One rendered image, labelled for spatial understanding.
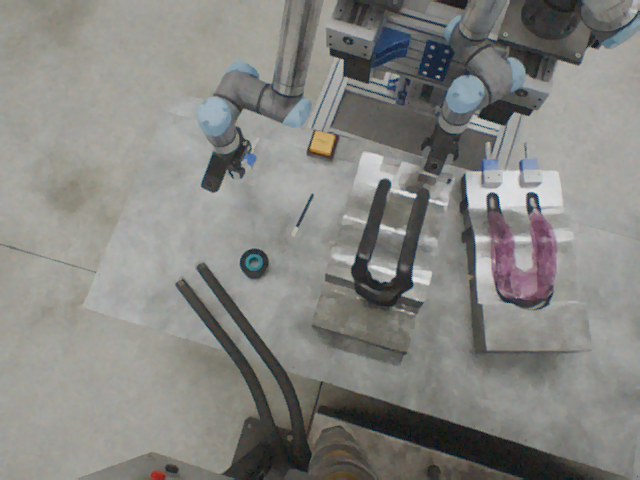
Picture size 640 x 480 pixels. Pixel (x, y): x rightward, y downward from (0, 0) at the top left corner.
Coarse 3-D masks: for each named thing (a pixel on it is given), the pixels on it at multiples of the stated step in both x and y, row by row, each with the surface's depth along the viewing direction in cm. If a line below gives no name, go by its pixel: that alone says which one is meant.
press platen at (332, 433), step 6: (324, 432) 121; (330, 432) 117; (336, 432) 117; (342, 432) 117; (348, 432) 120; (318, 438) 117; (324, 438) 117; (330, 438) 117; (336, 438) 116; (342, 438) 116; (348, 438) 117; (354, 438) 117; (318, 444) 116; (366, 456) 116; (378, 474) 115
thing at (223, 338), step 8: (176, 280) 148; (184, 280) 149; (184, 288) 147; (184, 296) 147; (192, 296) 146; (192, 304) 145; (200, 304) 145; (200, 312) 144; (208, 312) 144; (208, 320) 142; (216, 320) 144; (208, 328) 143; (216, 328) 141; (216, 336) 141; (224, 336) 140; (224, 344) 140; (232, 344) 140; (232, 352) 138
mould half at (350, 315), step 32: (352, 192) 148; (448, 192) 147; (352, 224) 145; (384, 224) 145; (352, 256) 138; (384, 256) 139; (416, 256) 141; (352, 288) 142; (416, 288) 136; (320, 320) 141; (352, 320) 141; (384, 320) 141
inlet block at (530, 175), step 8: (528, 152) 152; (520, 160) 152; (528, 160) 151; (536, 160) 151; (520, 168) 152; (528, 168) 150; (536, 168) 150; (520, 176) 151; (528, 176) 148; (536, 176) 148; (528, 184) 150; (536, 184) 150
